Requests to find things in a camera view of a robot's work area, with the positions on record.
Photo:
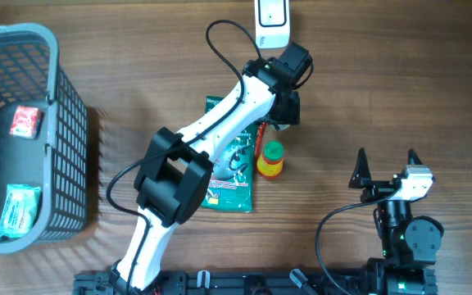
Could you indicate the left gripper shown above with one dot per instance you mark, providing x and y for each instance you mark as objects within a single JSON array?
[{"x": 294, "y": 115}]

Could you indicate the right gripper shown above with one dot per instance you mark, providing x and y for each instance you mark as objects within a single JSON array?
[{"x": 378, "y": 188}]

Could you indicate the red stick sachet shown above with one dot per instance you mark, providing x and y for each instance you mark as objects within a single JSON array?
[{"x": 259, "y": 136}]

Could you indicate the green cap sauce bottle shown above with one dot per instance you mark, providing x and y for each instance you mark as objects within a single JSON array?
[{"x": 271, "y": 161}]

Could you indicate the green 3M gloves package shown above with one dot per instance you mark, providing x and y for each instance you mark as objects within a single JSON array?
[{"x": 230, "y": 187}]

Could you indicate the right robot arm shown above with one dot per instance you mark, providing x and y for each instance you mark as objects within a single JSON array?
[{"x": 410, "y": 243}]

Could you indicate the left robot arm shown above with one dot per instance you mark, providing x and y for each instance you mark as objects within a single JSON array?
[{"x": 173, "y": 177}]

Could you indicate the white barcode scanner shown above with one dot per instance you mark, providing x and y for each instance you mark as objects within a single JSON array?
[{"x": 272, "y": 23}]

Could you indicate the red square snack packet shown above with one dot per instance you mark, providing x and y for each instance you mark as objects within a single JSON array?
[{"x": 26, "y": 122}]

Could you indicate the grey plastic mesh basket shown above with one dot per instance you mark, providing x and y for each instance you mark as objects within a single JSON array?
[{"x": 56, "y": 159}]

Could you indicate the light green tissue packet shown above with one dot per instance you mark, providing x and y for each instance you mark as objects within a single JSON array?
[{"x": 20, "y": 210}]

